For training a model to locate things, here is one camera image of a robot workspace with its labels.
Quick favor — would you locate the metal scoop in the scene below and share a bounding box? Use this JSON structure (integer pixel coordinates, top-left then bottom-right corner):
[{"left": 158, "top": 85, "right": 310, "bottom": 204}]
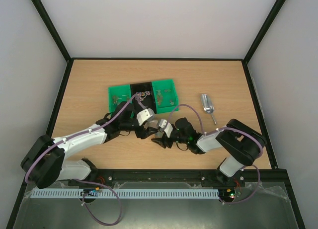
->
[{"left": 200, "top": 93, "right": 217, "bottom": 125}]

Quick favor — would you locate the clear glass jar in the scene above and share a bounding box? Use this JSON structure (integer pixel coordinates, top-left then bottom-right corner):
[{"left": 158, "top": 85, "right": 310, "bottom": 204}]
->
[{"left": 154, "top": 128, "right": 164, "bottom": 138}]

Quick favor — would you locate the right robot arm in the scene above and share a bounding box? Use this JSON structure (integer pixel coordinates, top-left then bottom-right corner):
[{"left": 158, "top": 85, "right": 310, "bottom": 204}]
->
[{"left": 152, "top": 118, "right": 266, "bottom": 185}]

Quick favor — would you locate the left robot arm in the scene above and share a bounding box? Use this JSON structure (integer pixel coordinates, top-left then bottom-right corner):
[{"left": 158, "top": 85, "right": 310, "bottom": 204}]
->
[{"left": 21, "top": 102, "right": 155, "bottom": 189}]

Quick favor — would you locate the green bin with gummy candies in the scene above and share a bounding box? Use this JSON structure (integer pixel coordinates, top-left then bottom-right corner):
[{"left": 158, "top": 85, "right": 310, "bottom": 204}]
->
[{"left": 152, "top": 79, "right": 179, "bottom": 114}]

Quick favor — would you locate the translucent stick candies pile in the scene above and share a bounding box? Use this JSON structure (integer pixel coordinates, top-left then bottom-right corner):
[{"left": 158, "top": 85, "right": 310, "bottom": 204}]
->
[{"left": 112, "top": 95, "right": 130, "bottom": 106}]

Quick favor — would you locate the green bin with wrapped candies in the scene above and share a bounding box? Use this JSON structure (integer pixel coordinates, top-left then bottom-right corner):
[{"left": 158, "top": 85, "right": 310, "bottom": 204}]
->
[{"left": 108, "top": 84, "right": 132, "bottom": 112}]

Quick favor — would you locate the black bin with lollipops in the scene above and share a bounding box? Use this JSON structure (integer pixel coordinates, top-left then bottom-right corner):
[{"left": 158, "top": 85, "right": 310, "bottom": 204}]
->
[{"left": 130, "top": 82, "right": 157, "bottom": 113}]

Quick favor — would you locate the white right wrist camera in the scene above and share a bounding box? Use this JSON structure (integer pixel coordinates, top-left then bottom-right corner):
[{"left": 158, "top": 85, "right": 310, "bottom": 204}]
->
[{"left": 157, "top": 119, "right": 176, "bottom": 138}]

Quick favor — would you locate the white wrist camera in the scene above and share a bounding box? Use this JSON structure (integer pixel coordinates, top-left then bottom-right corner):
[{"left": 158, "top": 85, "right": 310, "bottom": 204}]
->
[
  {"left": 136, "top": 108, "right": 155, "bottom": 126},
  {"left": 157, "top": 119, "right": 176, "bottom": 138}
]

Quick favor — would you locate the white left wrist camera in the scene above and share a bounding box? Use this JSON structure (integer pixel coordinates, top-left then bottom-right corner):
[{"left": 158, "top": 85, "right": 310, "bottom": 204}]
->
[{"left": 136, "top": 108, "right": 155, "bottom": 126}]

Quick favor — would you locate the black aluminium frame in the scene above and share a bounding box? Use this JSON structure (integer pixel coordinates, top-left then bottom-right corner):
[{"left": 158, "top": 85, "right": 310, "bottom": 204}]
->
[{"left": 4, "top": 0, "right": 306, "bottom": 229}]

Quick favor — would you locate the slotted grey cable duct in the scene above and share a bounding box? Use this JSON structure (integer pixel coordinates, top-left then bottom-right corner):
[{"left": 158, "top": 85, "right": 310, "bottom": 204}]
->
[{"left": 30, "top": 188, "right": 219, "bottom": 199}]

